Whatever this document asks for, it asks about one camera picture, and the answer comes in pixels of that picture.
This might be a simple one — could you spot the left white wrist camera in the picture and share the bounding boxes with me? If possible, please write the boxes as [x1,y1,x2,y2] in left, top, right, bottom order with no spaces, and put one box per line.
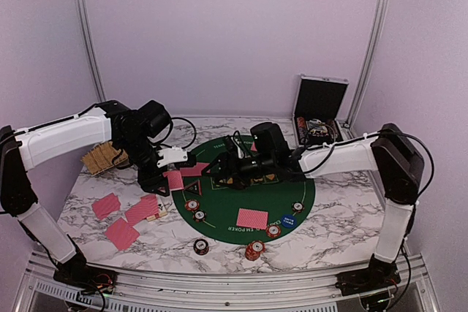
[156,147,197,168]

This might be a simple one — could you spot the red card pile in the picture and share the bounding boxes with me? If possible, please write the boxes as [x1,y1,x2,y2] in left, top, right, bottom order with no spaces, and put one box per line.
[105,218,140,251]
[91,193,121,221]

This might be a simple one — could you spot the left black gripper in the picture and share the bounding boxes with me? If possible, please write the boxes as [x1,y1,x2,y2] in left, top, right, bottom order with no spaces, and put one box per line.
[118,133,170,197]

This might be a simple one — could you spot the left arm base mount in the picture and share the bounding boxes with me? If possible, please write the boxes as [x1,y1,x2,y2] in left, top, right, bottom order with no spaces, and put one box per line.
[53,267,117,293]

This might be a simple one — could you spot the red playing card deck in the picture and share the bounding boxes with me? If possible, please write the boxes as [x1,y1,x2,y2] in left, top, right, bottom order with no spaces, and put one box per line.
[125,194,159,226]

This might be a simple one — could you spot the left aluminium frame post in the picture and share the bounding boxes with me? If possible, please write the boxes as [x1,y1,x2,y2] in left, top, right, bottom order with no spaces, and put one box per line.
[75,0,107,102]

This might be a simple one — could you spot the woven bamboo tray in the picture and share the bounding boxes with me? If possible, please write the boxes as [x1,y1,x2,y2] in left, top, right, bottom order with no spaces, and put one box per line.
[81,142,128,175]

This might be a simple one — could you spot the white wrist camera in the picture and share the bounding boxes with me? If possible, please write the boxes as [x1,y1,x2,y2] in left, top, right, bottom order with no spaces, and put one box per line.
[223,135,246,161]
[156,147,197,168]

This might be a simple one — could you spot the aluminium poker chip case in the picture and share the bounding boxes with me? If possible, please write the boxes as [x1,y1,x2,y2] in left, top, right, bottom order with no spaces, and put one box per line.
[292,74,349,146]

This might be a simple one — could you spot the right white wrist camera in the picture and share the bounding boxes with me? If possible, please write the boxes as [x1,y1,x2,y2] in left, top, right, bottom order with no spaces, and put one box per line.
[223,135,246,161]

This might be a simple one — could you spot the black poker chip stack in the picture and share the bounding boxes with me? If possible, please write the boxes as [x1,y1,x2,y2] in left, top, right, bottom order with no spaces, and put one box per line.
[193,239,209,256]

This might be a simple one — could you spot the right aluminium frame post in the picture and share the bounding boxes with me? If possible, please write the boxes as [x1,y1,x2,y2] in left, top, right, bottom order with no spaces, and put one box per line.
[346,0,389,128]

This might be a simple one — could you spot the front aluminium rail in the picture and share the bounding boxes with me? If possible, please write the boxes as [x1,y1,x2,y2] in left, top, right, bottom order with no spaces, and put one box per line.
[13,251,440,311]

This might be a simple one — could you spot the red card pile front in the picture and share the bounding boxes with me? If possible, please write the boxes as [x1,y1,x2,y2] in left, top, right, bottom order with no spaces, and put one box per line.
[105,218,140,251]

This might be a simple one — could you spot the red playing card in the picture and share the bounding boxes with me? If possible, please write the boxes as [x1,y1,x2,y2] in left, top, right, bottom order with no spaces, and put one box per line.
[163,170,184,191]

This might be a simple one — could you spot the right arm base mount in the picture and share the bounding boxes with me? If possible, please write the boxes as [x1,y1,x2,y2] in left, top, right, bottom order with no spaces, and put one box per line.
[335,268,401,296]

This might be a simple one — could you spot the playing card box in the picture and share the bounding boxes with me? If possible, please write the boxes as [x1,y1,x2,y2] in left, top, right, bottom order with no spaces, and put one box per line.
[146,194,167,222]

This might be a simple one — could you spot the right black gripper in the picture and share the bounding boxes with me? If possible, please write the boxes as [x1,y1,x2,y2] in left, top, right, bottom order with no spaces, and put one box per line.
[201,152,276,191]

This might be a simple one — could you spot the round green poker mat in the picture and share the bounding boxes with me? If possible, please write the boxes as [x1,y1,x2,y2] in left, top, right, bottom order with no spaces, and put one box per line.
[171,136,317,245]

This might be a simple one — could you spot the red poker chip stack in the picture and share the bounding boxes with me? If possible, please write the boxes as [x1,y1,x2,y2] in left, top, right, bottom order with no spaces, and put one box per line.
[245,240,265,261]

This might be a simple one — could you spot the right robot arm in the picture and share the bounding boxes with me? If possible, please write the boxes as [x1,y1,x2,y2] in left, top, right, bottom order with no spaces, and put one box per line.
[202,122,425,289]

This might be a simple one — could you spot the black triangular dealer button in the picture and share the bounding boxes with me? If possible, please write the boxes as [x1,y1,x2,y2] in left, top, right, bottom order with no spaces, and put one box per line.
[184,180,203,197]

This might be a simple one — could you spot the aluminium frame post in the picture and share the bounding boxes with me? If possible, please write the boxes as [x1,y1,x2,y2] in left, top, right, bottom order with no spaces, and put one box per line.
[75,0,107,102]
[346,0,389,128]

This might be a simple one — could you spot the blue small blind button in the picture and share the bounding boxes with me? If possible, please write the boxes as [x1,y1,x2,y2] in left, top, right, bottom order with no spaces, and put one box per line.
[281,214,298,229]

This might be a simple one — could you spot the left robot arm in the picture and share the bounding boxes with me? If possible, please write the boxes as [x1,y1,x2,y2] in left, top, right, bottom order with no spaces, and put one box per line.
[1,100,171,286]

